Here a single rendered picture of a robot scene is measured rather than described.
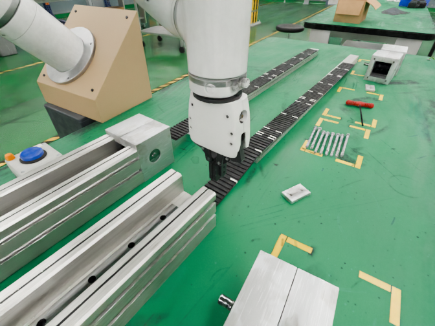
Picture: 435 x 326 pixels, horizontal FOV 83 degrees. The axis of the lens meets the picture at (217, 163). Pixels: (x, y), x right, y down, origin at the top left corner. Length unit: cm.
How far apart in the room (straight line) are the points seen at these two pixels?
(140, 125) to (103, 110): 26
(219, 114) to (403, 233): 38
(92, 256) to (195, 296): 15
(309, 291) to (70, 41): 82
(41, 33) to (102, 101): 21
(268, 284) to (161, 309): 16
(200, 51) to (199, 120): 12
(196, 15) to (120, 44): 51
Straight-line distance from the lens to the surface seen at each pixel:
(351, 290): 44
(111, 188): 51
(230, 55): 33
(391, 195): 61
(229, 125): 37
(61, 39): 85
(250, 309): 29
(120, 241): 40
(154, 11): 41
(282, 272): 31
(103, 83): 78
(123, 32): 84
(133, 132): 54
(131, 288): 35
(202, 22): 32
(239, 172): 53
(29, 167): 59
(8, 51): 549
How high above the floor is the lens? 114
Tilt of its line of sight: 39 degrees down
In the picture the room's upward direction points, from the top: straight up
